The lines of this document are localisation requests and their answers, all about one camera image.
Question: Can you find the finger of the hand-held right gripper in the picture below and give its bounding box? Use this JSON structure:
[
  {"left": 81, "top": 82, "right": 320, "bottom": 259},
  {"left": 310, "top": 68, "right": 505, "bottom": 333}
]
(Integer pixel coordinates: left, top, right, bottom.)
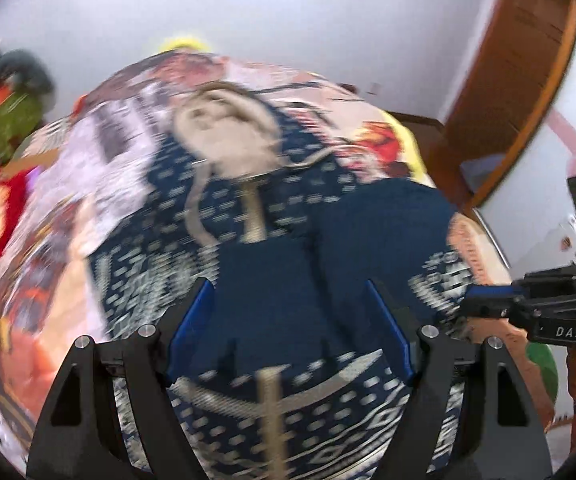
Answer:
[{"left": 460, "top": 284, "right": 525, "bottom": 320}]

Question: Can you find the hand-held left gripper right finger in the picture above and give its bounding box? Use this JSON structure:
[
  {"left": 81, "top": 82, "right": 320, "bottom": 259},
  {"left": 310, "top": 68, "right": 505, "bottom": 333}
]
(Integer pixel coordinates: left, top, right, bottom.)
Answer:
[{"left": 363, "top": 279, "right": 554, "bottom": 480}]

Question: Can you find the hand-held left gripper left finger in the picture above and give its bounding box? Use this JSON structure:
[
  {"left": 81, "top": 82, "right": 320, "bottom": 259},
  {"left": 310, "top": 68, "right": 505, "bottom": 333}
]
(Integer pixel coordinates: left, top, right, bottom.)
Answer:
[{"left": 27, "top": 277, "right": 219, "bottom": 480}]

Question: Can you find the navy patterned hoodie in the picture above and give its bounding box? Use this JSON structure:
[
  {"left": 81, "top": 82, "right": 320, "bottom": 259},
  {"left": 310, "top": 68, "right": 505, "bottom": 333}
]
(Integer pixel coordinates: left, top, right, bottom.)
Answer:
[{"left": 85, "top": 80, "right": 475, "bottom": 480}]

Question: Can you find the printed blanket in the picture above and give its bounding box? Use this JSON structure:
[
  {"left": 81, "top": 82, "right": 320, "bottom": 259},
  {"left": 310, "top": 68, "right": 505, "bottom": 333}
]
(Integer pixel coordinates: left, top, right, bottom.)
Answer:
[{"left": 0, "top": 52, "right": 560, "bottom": 480}]

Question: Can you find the wooden door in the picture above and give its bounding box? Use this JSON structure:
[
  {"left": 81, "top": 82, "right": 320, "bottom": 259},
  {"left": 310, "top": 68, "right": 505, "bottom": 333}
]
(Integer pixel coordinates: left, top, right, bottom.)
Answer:
[{"left": 425, "top": 0, "right": 576, "bottom": 211}]

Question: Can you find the green orange clothing pile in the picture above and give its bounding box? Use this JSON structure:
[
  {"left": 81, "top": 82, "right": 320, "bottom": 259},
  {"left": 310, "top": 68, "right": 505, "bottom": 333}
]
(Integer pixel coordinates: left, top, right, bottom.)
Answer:
[{"left": 0, "top": 94, "right": 45, "bottom": 171}]

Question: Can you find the yellow pillow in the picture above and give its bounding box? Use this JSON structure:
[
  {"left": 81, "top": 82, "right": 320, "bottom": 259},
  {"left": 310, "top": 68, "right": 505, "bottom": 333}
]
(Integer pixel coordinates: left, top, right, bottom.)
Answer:
[{"left": 158, "top": 34, "right": 215, "bottom": 55}]

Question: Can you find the grey cloth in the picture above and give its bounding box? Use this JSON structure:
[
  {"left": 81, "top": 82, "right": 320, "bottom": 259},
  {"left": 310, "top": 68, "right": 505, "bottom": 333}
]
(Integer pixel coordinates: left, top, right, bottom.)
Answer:
[{"left": 0, "top": 50, "right": 57, "bottom": 97}]

